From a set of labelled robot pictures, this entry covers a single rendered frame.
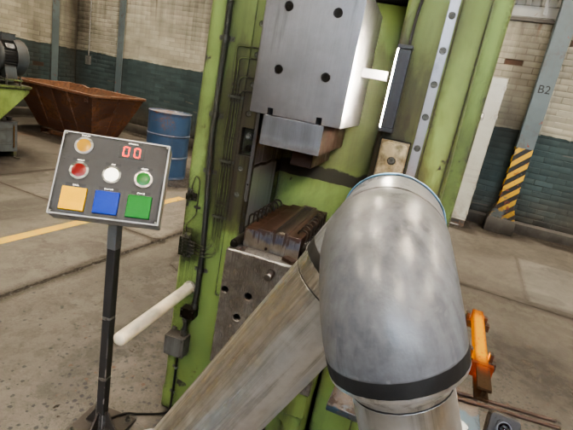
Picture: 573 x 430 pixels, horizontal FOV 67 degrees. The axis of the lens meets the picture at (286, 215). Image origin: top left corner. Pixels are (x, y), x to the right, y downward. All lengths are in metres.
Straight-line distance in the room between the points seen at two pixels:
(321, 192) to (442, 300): 1.57
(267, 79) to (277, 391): 1.05
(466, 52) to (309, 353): 1.16
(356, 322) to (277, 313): 0.19
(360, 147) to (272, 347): 1.40
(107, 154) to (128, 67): 8.55
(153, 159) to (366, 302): 1.26
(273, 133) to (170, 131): 4.63
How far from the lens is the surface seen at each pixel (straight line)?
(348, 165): 1.84
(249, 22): 1.61
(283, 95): 1.39
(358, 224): 0.36
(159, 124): 6.02
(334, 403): 1.28
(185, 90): 9.11
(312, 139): 1.37
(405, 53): 1.45
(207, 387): 0.59
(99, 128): 7.89
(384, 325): 0.32
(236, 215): 1.65
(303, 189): 1.90
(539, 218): 7.45
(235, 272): 1.48
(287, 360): 0.51
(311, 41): 1.39
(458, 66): 1.49
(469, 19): 1.51
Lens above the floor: 1.45
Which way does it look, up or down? 16 degrees down
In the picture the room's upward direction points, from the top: 11 degrees clockwise
